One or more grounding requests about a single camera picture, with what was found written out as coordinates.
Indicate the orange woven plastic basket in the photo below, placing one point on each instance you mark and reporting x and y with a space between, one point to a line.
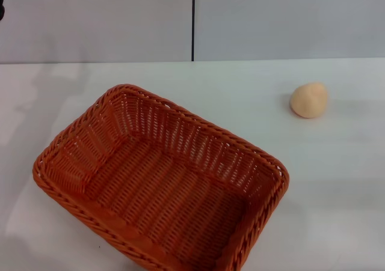
168 193

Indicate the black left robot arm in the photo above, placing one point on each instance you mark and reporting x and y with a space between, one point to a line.
1 9

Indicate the pale round bread bun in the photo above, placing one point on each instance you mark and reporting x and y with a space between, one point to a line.
308 100

